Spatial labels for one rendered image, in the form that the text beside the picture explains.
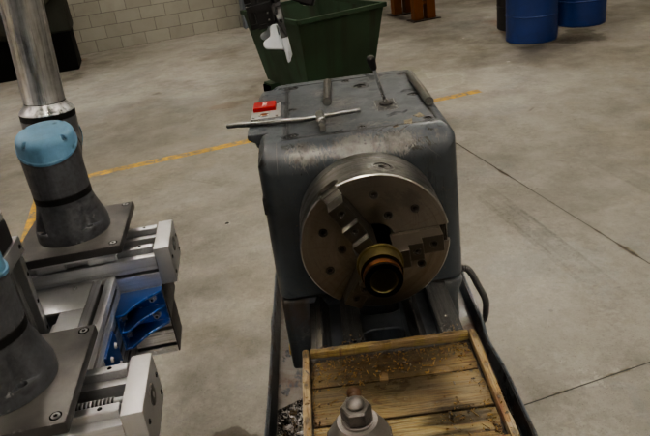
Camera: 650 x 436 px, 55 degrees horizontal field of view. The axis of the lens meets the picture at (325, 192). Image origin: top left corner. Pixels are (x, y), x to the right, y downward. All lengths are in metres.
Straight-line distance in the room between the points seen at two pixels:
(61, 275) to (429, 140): 0.84
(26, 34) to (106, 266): 0.50
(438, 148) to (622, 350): 1.59
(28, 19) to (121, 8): 9.75
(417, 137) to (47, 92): 0.80
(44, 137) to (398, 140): 0.73
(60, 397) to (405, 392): 0.61
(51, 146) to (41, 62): 0.21
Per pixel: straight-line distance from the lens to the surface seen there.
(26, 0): 1.45
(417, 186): 1.28
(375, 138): 1.42
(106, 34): 11.25
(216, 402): 2.67
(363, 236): 1.24
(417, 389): 1.26
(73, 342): 1.08
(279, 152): 1.42
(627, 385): 2.66
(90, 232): 1.40
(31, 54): 1.46
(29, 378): 1.00
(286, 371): 1.87
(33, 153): 1.36
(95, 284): 1.42
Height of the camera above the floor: 1.73
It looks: 24 degrees down
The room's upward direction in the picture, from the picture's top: 8 degrees counter-clockwise
